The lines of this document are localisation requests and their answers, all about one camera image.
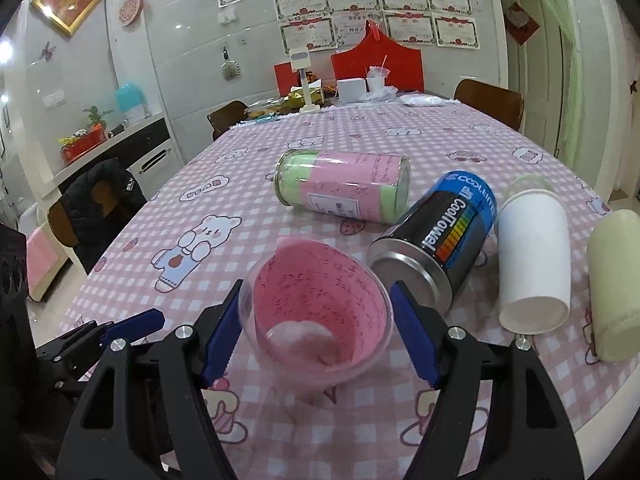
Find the white paper cup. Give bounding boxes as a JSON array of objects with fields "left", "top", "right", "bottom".
[{"left": 497, "top": 190, "right": 572, "bottom": 335}]

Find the pink checkered tablecloth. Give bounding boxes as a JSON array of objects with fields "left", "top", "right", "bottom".
[{"left": 60, "top": 96, "right": 640, "bottom": 480}]

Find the pink green glass jar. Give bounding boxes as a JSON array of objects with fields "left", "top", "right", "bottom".
[{"left": 273, "top": 150, "right": 411, "bottom": 224}]

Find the white interior door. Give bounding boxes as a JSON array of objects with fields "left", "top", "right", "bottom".
[{"left": 500, "top": 0, "right": 566, "bottom": 157}]

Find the red gift bag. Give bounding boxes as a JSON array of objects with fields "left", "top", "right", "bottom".
[{"left": 331, "top": 21, "right": 425, "bottom": 92}]

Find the round red wall ornament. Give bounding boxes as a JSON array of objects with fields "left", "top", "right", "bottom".
[{"left": 118, "top": 0, "right": 143, "bottom": 27}]

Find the black CoolTowel can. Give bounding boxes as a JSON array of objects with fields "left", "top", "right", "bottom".
[{"left": 367, "top": 170, "right": 497, "bottom": 314}]

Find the brown chair right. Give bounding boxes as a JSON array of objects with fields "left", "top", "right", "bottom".
[{"left": 454, "top": 79, "right": 525, "bottom": 130}]

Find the brown chair left far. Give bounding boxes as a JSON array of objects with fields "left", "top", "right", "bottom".
[{"left": 207, "top": 100, "right": 247, "bottom": 141}]

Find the chair with black jacket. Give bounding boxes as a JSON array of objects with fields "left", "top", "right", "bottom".
[{"left": 48, "top": 158, "right": 146, "bottom": 274}]

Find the red diamond door decoration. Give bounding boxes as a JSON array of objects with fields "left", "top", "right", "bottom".
[{"left": 503, "top": 2, "right": 540, "bottom": 46}]

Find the cream yellow cup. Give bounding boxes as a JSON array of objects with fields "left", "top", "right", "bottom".
[{"left": 587, "top": 209, "right": 639, "bottom": 362}]

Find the blue white humidifier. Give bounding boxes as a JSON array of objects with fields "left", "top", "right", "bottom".
[{"left": 115, "top": 82, "right": 149, "bottom": 125}]

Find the green door curtain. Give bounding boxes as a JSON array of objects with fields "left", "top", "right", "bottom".
[{"left": 508, "top": 0, "right": 589, "bottom": 162}]

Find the white box on table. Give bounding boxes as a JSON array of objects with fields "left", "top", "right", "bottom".
[{"left": 336, "top": 78, "right": 368, "bottom": 104}]

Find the red planter with plant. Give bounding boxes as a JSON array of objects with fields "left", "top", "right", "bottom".
[{"left": 58, "top": 106, "right": 113, "bottom": 166}]

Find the small white desk lamp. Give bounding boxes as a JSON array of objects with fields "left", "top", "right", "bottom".
[{"left": 290, "top": 47, "right": 320, "bottom": 114}]

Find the pink plastic cup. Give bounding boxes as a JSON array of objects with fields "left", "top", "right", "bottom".
[{"left": 239, "top": 236, "right": 394, "bottom": 396}]

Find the brown chair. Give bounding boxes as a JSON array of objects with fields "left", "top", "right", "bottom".
[
  {"left": 207, "top": 100, "right": 247, "bottom": 141},
  {"left": 454, "top": 79, "right": 525, "bottom": 130}
]

